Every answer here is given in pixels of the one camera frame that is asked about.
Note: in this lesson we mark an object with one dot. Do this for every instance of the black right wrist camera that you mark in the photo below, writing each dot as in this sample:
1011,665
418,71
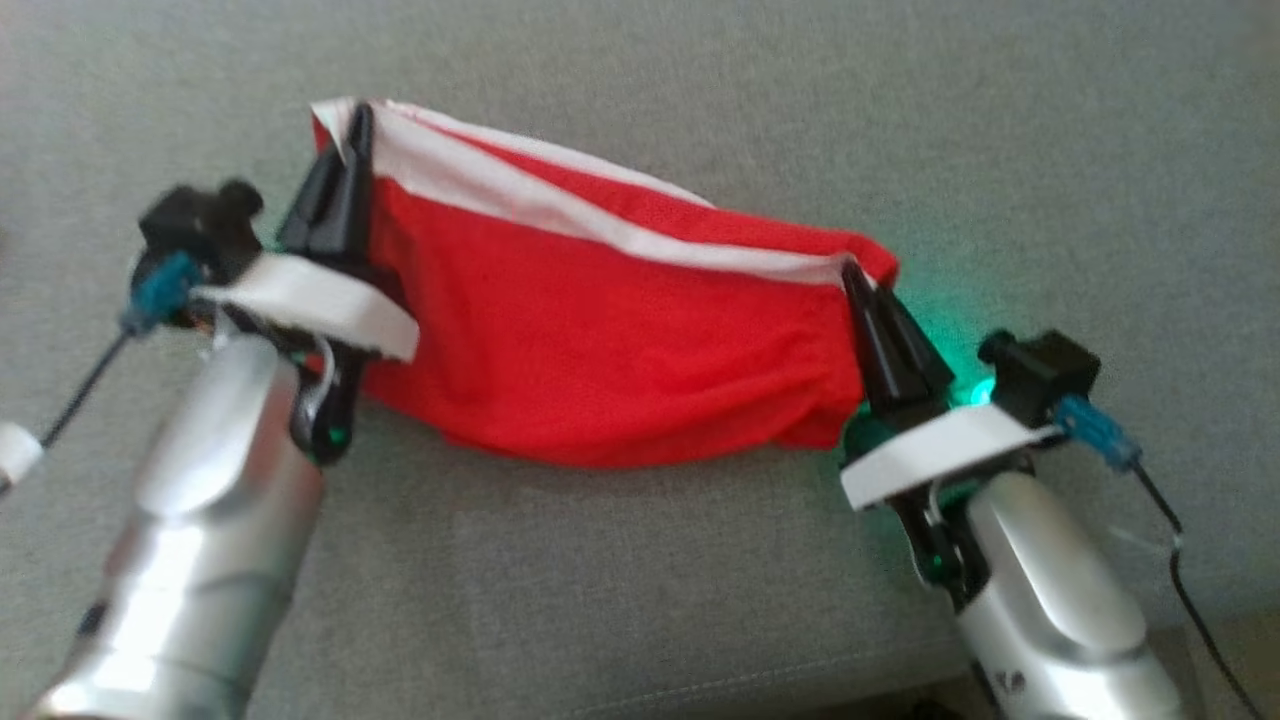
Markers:
1040,375

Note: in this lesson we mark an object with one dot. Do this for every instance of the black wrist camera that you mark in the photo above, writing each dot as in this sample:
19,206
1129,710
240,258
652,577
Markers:
200,225
1040,375

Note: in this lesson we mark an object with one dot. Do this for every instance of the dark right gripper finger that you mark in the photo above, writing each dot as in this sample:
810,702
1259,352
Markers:
918,360
872,350

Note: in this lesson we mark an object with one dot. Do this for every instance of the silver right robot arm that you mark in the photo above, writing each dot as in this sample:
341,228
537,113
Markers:
1060,620

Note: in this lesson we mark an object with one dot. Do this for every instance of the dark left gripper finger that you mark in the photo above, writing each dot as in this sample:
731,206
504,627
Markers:
308,215
352,200

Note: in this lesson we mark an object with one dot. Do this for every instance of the beige sofa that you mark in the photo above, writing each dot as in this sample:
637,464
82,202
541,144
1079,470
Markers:
640,600

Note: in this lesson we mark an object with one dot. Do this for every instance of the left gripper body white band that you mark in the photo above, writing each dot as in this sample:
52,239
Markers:
320,300

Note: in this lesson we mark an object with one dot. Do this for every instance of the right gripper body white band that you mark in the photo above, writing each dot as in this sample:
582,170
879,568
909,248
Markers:
940,450

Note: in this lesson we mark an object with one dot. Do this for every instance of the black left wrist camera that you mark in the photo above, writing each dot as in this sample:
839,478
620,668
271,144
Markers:
200,225

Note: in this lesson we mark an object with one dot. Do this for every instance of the red jersey with white sleeves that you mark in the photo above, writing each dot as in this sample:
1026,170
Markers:
600,340

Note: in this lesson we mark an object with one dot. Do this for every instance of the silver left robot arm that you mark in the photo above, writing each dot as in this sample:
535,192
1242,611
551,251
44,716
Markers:
190,560

